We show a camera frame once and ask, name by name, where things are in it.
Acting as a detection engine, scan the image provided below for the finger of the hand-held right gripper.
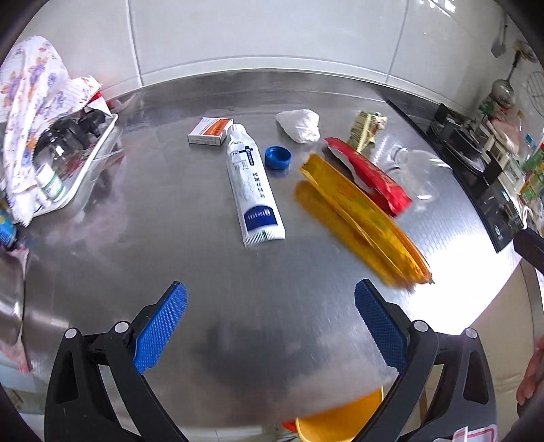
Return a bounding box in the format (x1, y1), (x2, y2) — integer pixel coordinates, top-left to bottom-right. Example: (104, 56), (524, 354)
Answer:
(513, 228), (544, 273)

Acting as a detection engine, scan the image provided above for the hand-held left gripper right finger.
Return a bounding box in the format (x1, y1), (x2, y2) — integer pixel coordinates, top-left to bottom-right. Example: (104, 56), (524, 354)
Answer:
(354, 278), (498, 442)

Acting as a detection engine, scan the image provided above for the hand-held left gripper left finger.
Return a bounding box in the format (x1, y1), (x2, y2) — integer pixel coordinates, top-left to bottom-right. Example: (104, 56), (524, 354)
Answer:
(45, 280), (190, 442)

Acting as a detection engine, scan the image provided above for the yellow waste bin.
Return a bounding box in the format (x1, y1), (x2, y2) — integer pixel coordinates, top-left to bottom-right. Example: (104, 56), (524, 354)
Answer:
(294, 386), (385, 442)

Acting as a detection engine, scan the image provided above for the yellow snack wrapper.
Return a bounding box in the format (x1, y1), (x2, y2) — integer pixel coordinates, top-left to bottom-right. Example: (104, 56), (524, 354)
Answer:
(297, 153), (434, 285)

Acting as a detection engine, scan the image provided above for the clear plastic bottle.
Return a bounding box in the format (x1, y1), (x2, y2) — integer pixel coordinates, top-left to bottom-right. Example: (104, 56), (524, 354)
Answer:
(374, 144), (453, 202)

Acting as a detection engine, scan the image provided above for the red snack wrapper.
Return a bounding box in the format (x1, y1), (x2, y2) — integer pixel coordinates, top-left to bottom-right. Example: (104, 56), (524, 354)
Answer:
(324, 137), (413, 217)

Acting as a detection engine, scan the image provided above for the white toothpaste tube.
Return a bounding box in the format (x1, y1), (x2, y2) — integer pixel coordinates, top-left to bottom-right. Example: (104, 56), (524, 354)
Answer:
(225, 123), (286, 249)

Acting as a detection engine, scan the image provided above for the green beige wrapper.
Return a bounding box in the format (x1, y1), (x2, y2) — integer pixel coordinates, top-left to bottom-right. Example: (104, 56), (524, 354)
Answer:
(346, 110), (388, 154)

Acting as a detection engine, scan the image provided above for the white orange medicine box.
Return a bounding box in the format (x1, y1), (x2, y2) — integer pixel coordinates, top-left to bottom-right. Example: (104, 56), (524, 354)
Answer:
(188, 117), (235, 146)

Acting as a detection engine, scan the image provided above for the person's right hand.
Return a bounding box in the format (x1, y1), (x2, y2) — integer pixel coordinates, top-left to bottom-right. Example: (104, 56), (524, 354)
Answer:
(516, 355), (544, 405)

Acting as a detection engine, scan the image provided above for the black cooktop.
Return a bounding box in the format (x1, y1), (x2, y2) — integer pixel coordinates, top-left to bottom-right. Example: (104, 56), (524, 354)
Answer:
(385, 99), (528, 253)

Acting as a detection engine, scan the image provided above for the black burner grate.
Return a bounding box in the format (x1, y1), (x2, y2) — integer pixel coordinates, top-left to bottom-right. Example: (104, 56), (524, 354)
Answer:
(427, 104), (502, 179)

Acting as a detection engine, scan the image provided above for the white plastic tray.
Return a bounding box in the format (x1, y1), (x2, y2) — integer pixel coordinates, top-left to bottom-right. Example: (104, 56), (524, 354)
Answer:
(32, 113), (120, 213)

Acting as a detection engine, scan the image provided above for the small green label bottle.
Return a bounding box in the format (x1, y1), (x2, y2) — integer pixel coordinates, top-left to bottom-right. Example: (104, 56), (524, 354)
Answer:
(36, 166), (66, 200)

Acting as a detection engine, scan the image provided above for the blue bottle cap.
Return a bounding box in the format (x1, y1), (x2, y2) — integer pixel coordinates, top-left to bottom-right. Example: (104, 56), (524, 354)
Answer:
(264, 146), (293, 171)

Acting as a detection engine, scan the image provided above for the crumpled white tissue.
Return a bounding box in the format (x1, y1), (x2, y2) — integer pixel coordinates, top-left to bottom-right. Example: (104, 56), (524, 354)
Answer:
(276, 109), (321, 143)

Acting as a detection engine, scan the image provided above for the floral cloth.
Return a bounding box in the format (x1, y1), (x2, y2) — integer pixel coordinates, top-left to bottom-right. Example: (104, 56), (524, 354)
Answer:
(0, 36), (103, 226)

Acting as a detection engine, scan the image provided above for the round wire rack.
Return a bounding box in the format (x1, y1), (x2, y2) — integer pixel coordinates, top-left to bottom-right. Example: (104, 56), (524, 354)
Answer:
(525, 70), (544, 103)

